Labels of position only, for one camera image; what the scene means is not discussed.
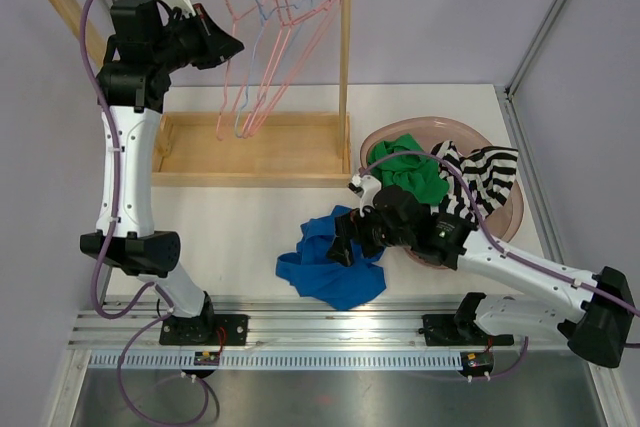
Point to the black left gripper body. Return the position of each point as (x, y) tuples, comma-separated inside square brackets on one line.
[(186, 40)]

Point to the green tank top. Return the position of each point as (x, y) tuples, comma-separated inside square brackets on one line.
[(415, 174)]

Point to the blue tank top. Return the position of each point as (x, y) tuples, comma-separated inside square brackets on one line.
[(314, 275)]

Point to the pink wire hanger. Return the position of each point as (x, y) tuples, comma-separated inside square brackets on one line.
[(296, 49)]

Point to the black white striped tank top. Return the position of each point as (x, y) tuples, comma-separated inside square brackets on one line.
[(489, 173)]

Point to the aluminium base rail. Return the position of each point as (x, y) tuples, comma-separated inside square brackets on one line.
[(386, 335)]

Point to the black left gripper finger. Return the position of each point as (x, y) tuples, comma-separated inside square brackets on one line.
[(206, 62), (216, 40)]

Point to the wooden clothes rack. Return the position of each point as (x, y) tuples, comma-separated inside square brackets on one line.
[(292, 149)]

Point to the pink translucent plastic basin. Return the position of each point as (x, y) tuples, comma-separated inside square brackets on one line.
[(431, 130)]

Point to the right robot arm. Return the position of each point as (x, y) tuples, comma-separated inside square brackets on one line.
[(592, 311)]

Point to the aluminium frame post right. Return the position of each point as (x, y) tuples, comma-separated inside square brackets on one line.
[(549, 21)]

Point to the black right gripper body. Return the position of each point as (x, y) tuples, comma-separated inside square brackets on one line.
[(374, 232)]

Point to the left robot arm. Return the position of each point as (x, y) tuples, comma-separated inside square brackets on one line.
[(125, 237)]

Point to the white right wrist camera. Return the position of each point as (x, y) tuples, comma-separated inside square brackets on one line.
[(365, 187)]

